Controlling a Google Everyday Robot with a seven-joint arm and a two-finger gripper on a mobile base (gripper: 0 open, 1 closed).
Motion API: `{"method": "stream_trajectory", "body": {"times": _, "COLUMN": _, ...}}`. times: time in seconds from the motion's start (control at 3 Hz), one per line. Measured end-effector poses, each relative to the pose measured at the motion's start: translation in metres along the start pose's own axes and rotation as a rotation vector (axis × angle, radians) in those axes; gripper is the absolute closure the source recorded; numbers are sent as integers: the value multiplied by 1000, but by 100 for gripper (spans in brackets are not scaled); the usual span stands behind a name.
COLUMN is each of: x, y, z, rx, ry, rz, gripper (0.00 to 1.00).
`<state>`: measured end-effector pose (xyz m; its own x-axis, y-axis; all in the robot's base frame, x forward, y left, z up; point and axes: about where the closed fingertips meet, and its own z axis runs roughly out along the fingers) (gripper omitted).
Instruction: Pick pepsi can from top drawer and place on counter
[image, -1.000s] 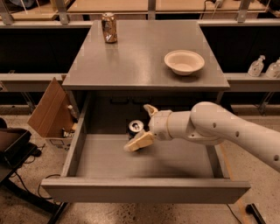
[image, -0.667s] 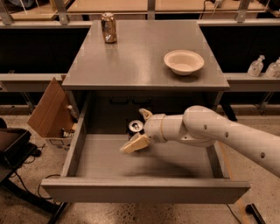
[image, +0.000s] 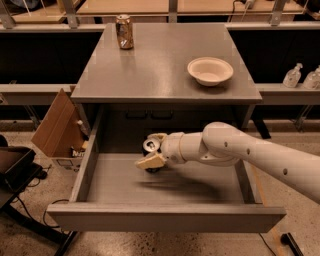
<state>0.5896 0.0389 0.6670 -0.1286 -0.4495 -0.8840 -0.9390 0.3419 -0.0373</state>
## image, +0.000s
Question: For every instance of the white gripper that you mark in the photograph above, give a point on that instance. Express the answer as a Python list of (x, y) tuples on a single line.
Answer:
[(171, 147)]

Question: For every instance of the brown soda can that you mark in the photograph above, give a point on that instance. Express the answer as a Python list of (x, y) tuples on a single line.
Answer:
[(124, 31)]

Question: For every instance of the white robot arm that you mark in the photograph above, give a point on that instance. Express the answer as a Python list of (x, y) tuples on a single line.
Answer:
[(220, 144)]

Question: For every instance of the black equipment on left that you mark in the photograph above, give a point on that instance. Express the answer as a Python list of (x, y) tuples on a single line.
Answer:
[(16, 166)]

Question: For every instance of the grey cabinet counter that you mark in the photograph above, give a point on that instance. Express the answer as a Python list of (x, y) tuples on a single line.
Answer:
[(155, 70)]

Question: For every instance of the white paper bowl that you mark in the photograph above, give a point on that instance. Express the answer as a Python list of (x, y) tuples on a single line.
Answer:
[(210, 71)]

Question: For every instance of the blue pepsi can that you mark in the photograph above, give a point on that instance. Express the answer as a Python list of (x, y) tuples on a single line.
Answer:
[(151, 146)]

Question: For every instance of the brown cardboard box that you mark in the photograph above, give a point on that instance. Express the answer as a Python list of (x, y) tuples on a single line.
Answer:
[(61, 135)]

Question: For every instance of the open grey top drawer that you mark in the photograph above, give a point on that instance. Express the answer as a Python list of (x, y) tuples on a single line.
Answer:
[(111, 194)]

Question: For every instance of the clear sanitizer bottle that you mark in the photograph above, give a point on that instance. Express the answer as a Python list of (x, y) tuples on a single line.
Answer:
[(293, 76), (312, 81)]

